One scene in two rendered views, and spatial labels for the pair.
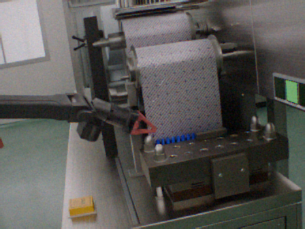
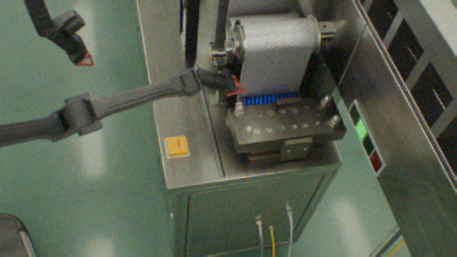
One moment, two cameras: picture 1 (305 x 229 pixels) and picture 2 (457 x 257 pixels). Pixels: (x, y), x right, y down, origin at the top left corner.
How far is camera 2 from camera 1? 1.00 m
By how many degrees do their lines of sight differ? 42
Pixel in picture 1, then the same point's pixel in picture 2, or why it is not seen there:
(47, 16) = not seen: outside the picture
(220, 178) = (287, 152)
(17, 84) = not seen: outside the picture
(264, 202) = (313, 169)
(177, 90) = (271, 68)
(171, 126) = (257, 88)
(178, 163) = (261, 142)
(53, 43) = not seen: outside the picture
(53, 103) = (171, 92)
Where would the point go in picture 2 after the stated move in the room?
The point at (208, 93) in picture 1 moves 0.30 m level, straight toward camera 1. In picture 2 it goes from (295, 70) to (295, 140)
